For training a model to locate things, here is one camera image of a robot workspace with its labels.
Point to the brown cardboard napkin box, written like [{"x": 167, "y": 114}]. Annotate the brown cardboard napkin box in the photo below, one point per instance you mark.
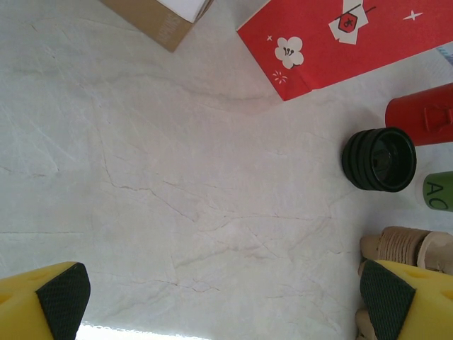
[{"x": 166, "y": 28}]

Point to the black plastic cup lid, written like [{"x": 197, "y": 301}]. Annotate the black plastic cup lid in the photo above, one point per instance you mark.
[
  {"x": 389, "y": 166},
  {"x": 355, "y": 159},
  {"x": 347, "y": 159},
  {"x": 364, "y": 159}
]

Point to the red stick holder cup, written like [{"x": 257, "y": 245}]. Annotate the red stick holder cup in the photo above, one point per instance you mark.
[{"x": 407, "y": 113}]

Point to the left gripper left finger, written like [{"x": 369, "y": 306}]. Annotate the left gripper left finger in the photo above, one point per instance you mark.
[{"x": 32, "y": 304}]

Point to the stack of paper cups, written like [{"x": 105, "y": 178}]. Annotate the stack of paper cups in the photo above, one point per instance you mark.
[{"x": 439, "y": 198}]

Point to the red white paper gift bag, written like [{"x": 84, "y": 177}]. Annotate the red white paper gift bag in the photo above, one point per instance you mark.
[{"x": 336, "y": 63}]

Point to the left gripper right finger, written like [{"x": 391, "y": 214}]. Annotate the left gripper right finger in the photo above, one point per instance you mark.
[{"x": 414, "y": 304}]

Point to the brown pulp cup carrier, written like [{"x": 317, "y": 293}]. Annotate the brown pulp cup carrier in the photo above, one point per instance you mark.
[
  {"x": 435, "y": 248},
  {"x": 369, "y": 248}
]

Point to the white paper napkin stack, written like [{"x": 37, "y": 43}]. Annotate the white paper napkin stack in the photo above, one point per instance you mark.
[{"x": 184, "y": 7}]

